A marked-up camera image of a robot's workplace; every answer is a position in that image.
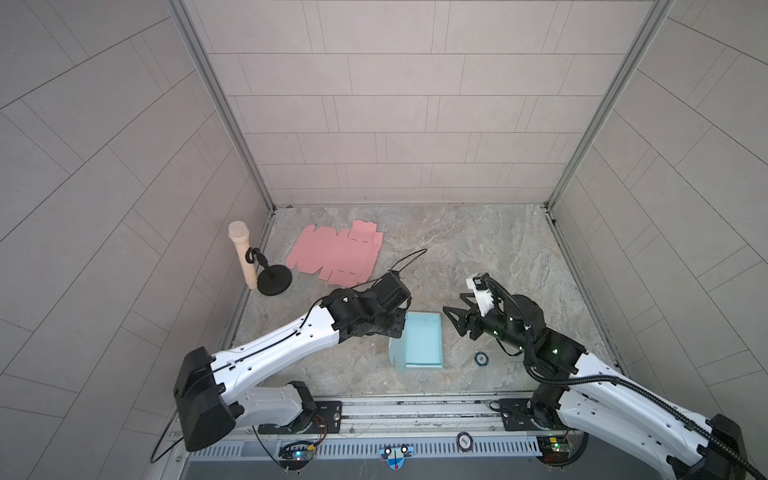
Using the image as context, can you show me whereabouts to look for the light blue paper box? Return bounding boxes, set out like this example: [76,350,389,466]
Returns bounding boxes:
[389,312,443,373]

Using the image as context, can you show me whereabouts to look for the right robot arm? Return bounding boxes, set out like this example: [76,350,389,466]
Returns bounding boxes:
[443,293,763,479]

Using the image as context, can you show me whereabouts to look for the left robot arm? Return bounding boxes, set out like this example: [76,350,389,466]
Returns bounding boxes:
[173,270,411,452]

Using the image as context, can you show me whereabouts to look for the pink flat paper box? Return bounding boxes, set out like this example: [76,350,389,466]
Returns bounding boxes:
[285,220,383,288]

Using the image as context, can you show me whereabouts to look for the blue poker chip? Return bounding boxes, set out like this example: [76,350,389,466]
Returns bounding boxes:
[474,352,489,367]

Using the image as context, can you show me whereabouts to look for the black round microphone stand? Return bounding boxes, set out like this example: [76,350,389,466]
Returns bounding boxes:
[244,247,293,296]

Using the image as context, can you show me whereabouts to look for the round black white badge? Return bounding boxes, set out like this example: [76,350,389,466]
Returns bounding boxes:
[456,432,474,453]

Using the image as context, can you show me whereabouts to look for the right green circuit board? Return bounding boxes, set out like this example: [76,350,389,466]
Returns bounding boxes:
[536,436,573,465]

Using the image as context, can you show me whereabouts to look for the green circuit board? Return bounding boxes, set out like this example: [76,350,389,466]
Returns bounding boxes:
[279,441,317,470]
[536,436,573,465]

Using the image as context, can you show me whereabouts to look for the blue sticker with eyes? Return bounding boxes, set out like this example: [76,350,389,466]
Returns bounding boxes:
[379,445,414,471]

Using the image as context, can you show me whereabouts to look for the beige wooden microphone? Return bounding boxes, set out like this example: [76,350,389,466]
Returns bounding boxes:
[228,220,258,290]

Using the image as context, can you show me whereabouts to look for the left green circuit board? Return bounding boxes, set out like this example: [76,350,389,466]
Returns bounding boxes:
[279,441,317,470]

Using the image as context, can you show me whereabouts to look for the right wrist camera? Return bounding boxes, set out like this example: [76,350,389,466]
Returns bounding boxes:
[466,273,496,317]

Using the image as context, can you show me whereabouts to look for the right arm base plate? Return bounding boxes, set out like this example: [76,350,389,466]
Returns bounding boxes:
[493,398,571,432]

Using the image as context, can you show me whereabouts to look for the aluminium mounting rail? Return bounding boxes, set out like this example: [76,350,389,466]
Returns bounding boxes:
[169,393,673,445]

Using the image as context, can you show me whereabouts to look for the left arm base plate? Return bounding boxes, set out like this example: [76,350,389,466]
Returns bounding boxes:
[257,401,343,435]

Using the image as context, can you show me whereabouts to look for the black corrugated cable conduit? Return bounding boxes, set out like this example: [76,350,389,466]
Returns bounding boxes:
[479,273,768,480]

